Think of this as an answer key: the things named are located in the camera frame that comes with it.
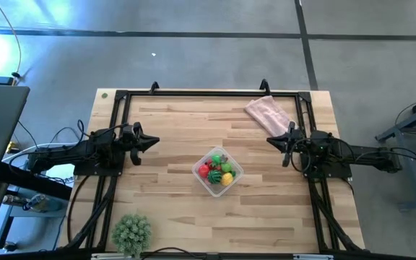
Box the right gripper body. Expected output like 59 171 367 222
282 121 312 168

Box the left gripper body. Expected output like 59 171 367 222
121 121 144 166

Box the striped green watermelon toy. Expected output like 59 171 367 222
207 169 223 185

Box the clear plastic container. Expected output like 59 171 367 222
191 145 246 199

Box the pale pink folded towel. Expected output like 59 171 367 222
243 95 298 139

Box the white paper label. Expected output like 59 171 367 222
44 164 77 185

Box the artificial green potted plant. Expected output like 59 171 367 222
110 213 154 259

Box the black desk stand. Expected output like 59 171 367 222
0 162 74 202

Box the grey hand tool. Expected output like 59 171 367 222
1 194 64 214

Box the blue-grey metal cart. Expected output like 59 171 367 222
376 90 416 214

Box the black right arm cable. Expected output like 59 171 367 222
289 139 313 173

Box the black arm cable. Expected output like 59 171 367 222
48 119 129 145
289 139 313 173

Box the black metal table frame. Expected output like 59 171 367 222
63 78 366 260

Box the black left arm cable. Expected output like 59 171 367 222
48 119 129 145

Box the yellow cable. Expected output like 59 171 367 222
0 0 22 77

